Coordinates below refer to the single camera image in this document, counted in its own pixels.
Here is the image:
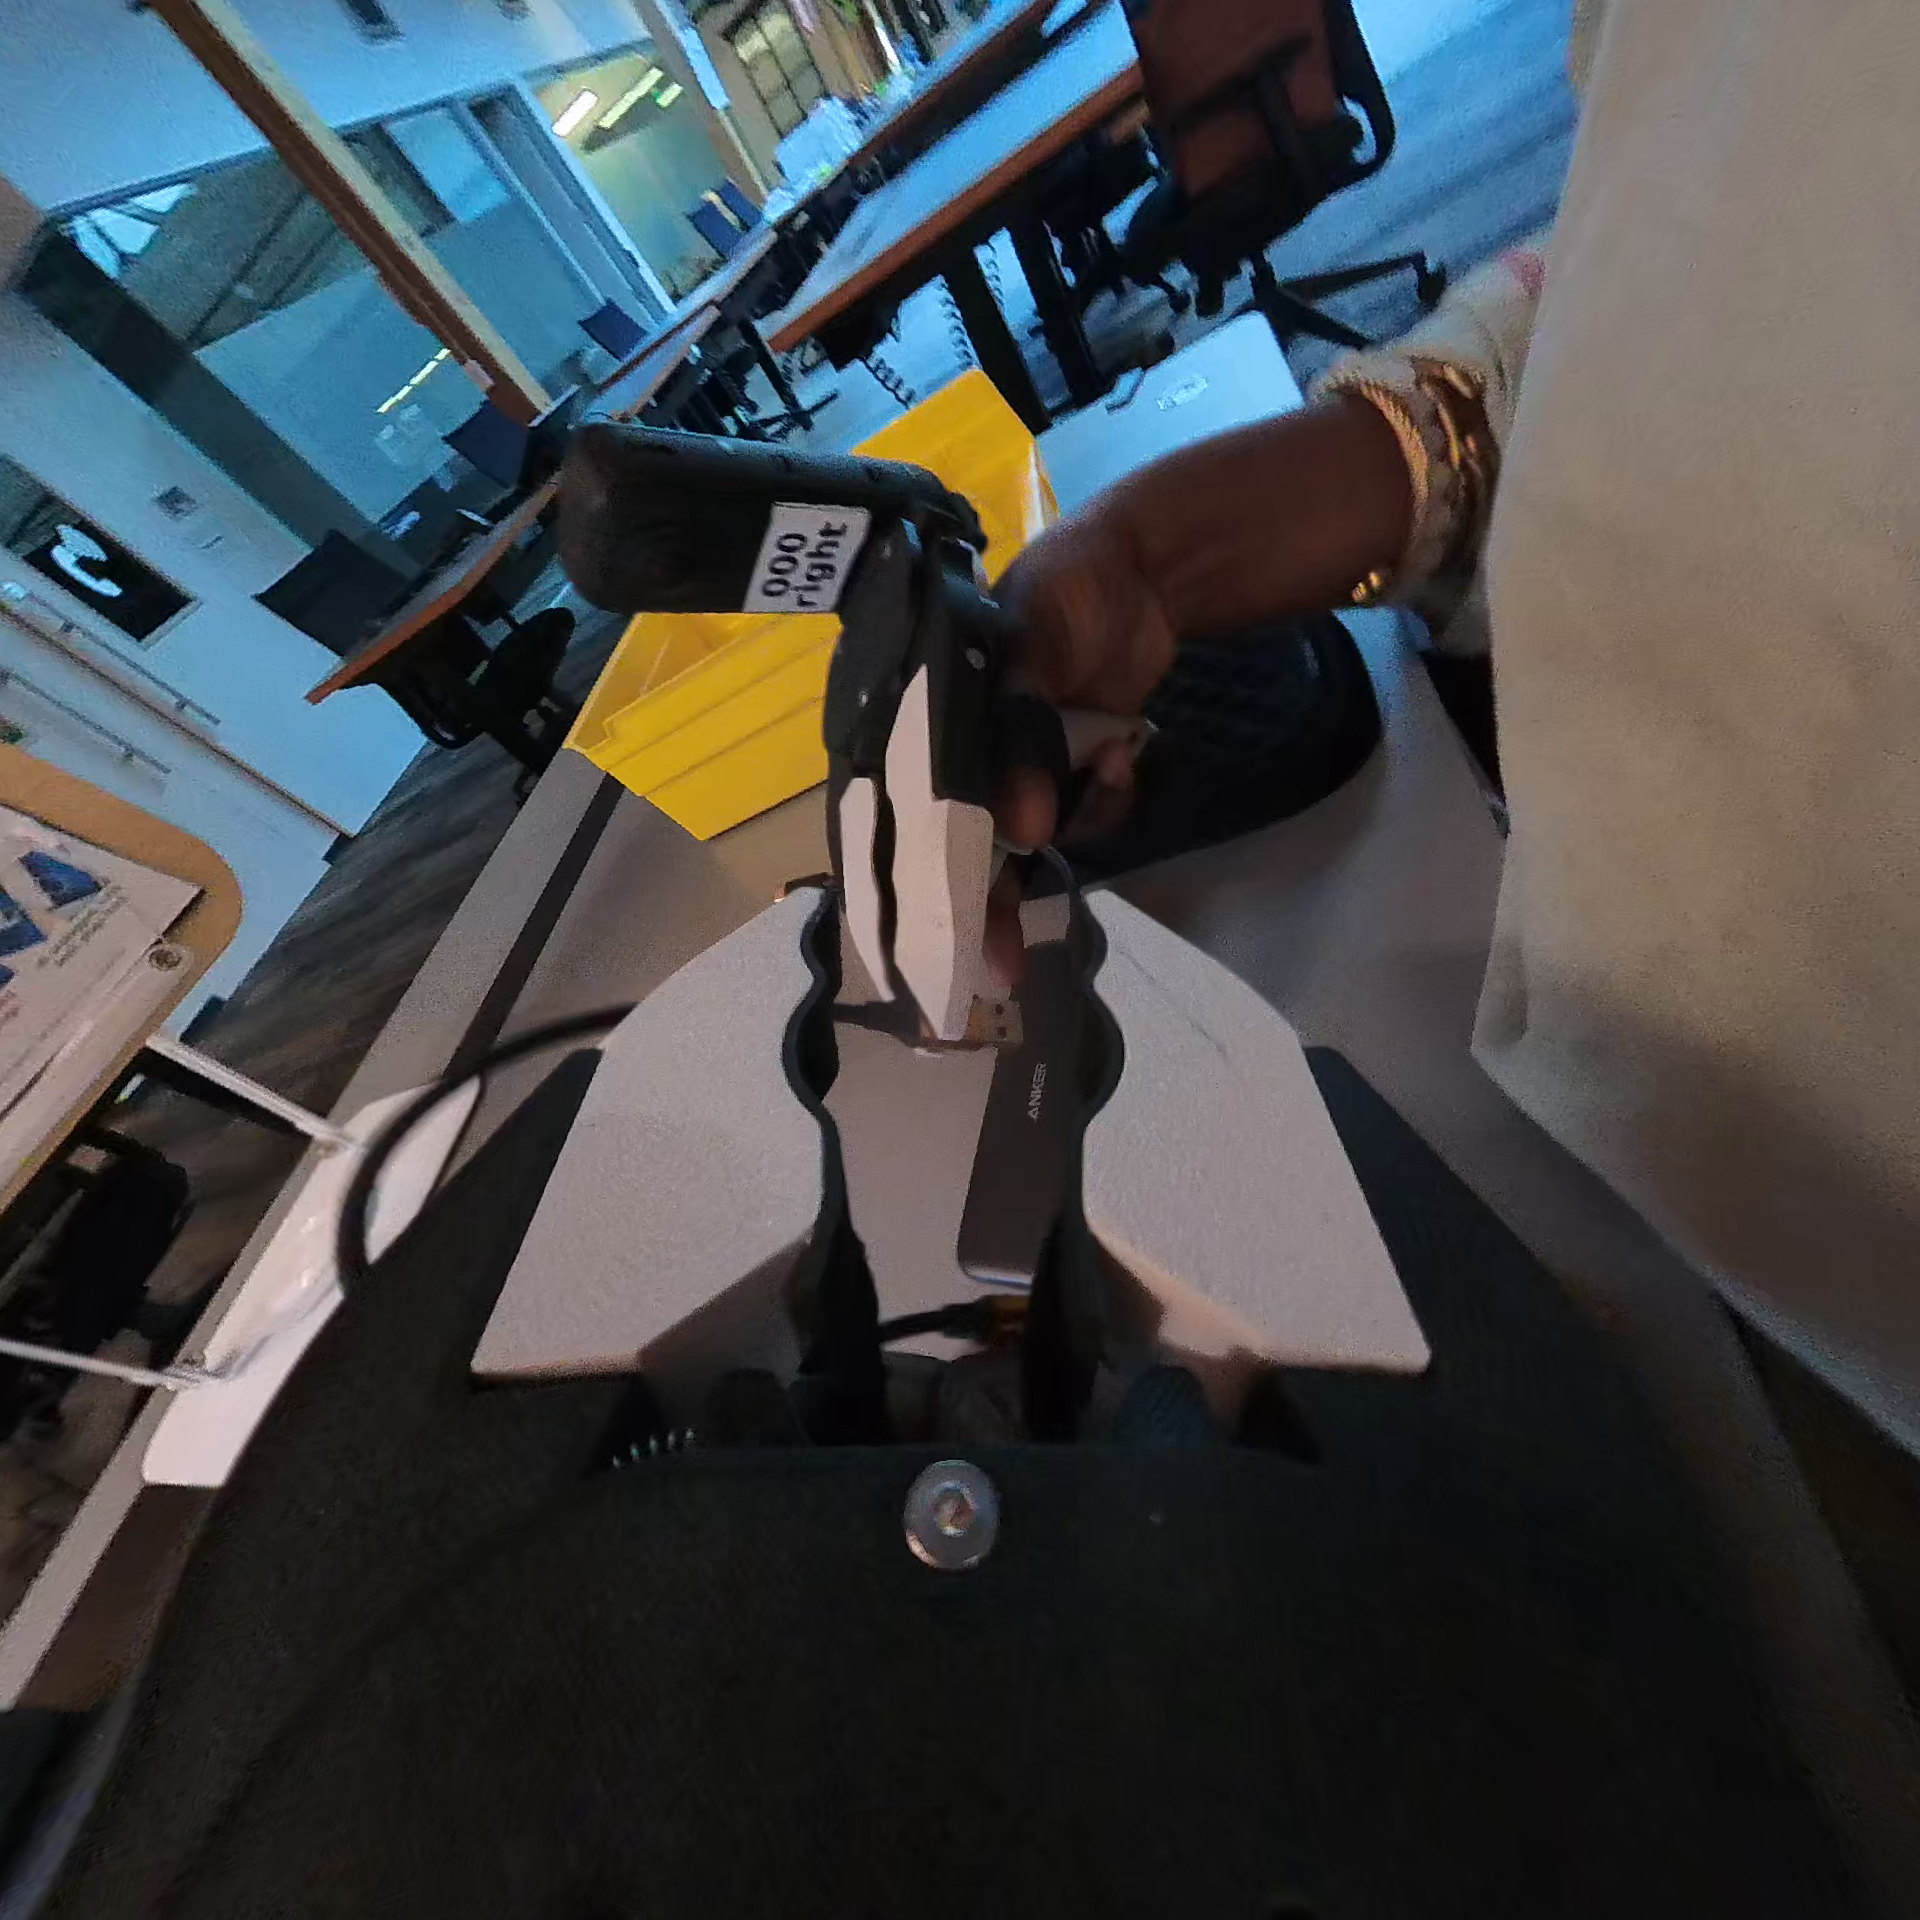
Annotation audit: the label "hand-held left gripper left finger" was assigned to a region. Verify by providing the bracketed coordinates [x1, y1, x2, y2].
[467, 885, 892, 1413]

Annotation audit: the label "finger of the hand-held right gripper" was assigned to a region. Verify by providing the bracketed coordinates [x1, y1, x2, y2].
[883, 660, 1029, 1049]
[834, 744, 922, 1007]

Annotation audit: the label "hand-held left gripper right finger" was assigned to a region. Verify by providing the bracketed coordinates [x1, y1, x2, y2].
[1033, 888, 1433, 1430]

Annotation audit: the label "black cable with orange plug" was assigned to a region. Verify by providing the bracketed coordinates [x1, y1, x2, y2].
[337, 980, 1037, 1347]

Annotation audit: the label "grey usb hub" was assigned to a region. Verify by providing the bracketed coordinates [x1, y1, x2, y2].
[956, 1041, 1105, 1291]

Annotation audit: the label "person's right forearm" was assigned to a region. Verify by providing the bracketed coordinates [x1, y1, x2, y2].
[1342, 248, 1555, 630]

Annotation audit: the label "person's right hand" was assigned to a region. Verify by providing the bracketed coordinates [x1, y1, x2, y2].
[994, 393, 1425, 853]

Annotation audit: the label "yellow plastic bin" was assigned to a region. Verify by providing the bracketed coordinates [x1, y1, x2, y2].
[563, 369, 1061, 842]

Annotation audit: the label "black office chair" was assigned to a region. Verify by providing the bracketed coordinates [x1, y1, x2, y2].
[255, 528, 584, 785]

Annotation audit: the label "long wood-edged desk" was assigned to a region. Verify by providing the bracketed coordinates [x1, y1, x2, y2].
[306, 227, 819, 750]
[758, 0, 1187, 438]

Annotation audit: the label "black round mat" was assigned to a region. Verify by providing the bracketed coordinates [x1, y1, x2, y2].
[1052, 608, 1387, 890]

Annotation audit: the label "white sign stand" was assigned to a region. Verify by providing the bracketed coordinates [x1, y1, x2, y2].
[0, 1035, 486, 1490]

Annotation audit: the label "wooden pillar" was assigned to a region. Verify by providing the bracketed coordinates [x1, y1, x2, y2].
[151, 0, 552, 424]

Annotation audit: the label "silver laptop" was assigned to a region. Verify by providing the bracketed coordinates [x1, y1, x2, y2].
[1035, 310, 1308, 518]

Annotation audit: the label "black phone icon panel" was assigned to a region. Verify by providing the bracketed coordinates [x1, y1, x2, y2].
[21, 513, 200, 646]

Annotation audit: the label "brown office chair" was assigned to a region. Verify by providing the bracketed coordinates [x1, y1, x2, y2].
[1117, 0, 1450, 354]

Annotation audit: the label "person's white shirt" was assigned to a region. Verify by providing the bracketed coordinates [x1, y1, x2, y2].
[1470, 0, 1920, 1461]

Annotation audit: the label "gold bracelets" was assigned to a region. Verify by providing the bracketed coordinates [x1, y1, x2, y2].
[1317, 356, 1506, 603]

